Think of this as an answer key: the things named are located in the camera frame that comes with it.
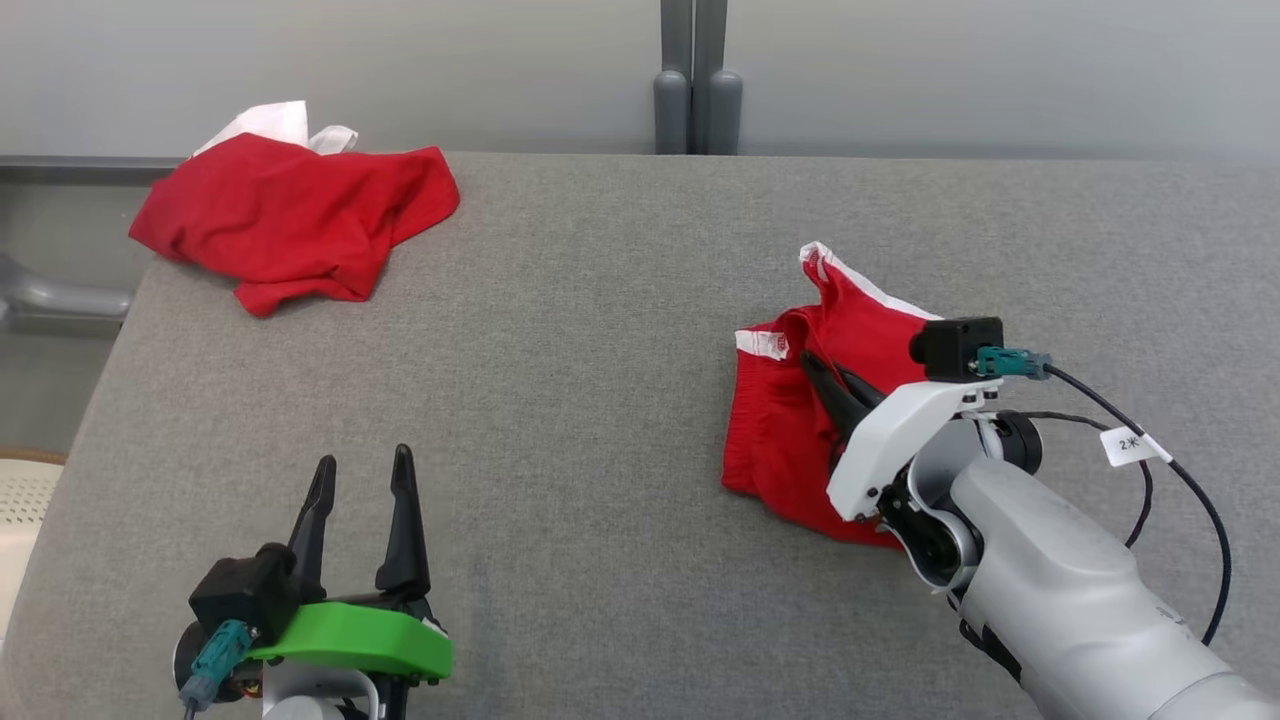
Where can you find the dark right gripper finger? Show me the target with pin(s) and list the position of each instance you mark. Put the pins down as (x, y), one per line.
(865, 388)
(835, 400)

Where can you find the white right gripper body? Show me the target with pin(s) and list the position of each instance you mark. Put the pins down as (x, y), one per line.
(890, 440)

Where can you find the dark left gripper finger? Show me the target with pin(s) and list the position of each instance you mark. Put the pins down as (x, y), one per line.
(403, 530)
(315, 520)

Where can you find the grey wall rail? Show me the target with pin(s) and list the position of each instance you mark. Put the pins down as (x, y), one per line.
(90, 168)

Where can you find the grey vertical post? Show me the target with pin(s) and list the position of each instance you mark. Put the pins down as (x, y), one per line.
(718, 90)
(672, 90)

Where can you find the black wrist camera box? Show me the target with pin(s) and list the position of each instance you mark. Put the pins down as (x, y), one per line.
(955, 350)
(245, 595)

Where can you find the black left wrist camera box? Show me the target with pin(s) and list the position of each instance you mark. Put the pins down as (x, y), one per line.
(245, 595)

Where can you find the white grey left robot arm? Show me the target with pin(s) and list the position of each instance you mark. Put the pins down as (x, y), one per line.
(320, 700)

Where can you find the red shirt with white sleeves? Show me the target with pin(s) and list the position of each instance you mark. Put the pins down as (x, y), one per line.
(290, 220)

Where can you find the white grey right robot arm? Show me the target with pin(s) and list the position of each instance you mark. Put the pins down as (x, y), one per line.
(1060, 590)

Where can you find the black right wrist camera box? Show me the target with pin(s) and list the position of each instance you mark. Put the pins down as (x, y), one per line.
(955, 350)

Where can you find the red garment with white trim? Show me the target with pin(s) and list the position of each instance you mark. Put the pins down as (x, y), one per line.
(780, 420)

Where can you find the white perforated laundry basket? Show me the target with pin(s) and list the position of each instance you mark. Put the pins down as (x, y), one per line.
(22, 520)

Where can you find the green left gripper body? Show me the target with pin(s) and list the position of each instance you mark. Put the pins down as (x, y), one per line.
(360, 640)

